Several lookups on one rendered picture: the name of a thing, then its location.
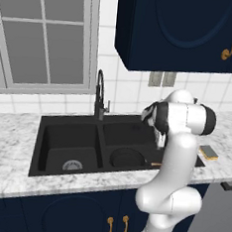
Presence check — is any yellow and grey sponge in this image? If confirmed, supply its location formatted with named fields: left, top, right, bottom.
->
left=197, top=143, right=221, bottom=163

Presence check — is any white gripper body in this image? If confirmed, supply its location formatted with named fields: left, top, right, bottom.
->
left=153, top=129, right=169, bottom=151

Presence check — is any black tap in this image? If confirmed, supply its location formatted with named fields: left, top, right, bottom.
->
left=92, top=68, right=115, bottom=122

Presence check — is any grey wall socket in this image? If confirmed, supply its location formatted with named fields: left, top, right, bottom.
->
left=148, top=70, right=164, bottom=89
left=162, top=70, right=178, bottom=89

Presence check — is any black double sink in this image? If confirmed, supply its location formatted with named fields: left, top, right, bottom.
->
left=27, top=105, right=210, bottom=193

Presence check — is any black dishwasher handle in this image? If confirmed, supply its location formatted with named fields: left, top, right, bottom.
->
left=219, top=179, right=232, bottom=192

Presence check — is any grey dishwasher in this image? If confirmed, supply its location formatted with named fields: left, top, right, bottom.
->
left=180, top=177, right=232, bottom=232

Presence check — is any grey framed window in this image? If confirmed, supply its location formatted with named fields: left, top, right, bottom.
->
left=0, top=0, right=105, bottom=104

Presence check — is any black pan with wooden handle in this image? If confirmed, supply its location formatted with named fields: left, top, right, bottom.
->
left=107, top=146, right=165, bottom=173

